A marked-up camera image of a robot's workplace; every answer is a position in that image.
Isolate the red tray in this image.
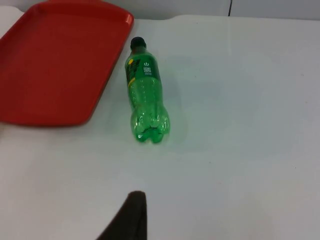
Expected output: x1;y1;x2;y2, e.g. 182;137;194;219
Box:
0;0;135;127

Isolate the green plastic bottle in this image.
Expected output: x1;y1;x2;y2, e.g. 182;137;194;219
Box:
124;36;171;145

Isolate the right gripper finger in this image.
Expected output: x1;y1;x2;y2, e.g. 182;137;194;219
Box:
96;191;148;240

